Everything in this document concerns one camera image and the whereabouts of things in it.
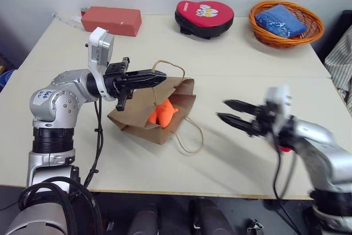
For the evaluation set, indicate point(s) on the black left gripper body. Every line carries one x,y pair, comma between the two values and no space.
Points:
115,79

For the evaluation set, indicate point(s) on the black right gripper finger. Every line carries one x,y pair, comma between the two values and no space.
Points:
243,107
236,122

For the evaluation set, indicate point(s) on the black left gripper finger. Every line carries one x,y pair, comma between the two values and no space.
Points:
148,74
145,83

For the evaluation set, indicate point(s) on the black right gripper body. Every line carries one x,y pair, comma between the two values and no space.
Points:
264,120

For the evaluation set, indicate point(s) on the brown paper bag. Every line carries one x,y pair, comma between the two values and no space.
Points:
132,114

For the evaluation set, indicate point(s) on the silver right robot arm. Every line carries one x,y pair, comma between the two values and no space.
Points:
327,152

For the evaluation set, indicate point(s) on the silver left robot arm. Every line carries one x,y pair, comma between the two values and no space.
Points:
55,103

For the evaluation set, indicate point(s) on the orange plush toy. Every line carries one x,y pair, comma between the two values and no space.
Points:
164,112

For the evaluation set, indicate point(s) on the red brick-shaped block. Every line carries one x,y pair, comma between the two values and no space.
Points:
110,20

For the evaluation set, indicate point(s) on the clear plastic wrapper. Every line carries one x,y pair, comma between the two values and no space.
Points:
66,19

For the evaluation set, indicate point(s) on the red heart-shaped punch pad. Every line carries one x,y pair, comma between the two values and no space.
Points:
203,12

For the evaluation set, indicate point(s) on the blue cloth bundle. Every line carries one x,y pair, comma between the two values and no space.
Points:
280,21

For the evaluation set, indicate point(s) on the striped fabric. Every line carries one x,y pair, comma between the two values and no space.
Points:
339,61

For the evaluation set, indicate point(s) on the orange wicker basket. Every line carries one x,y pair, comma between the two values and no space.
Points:
310,34

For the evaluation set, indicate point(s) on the dark rounded shape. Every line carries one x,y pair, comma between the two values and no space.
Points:
144,221
211,218

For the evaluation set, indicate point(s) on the blue bucket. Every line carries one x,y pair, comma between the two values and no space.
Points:
6,79

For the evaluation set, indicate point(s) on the black chair back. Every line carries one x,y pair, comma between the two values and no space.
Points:
345,26

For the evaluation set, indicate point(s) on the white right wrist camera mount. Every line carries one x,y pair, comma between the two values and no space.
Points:
280,103

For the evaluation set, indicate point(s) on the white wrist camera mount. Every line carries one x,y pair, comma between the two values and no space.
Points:
96,48
280,103

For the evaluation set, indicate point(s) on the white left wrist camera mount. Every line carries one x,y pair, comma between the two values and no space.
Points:
96,48

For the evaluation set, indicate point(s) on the small metal bracket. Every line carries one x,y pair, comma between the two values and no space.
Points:
255,228

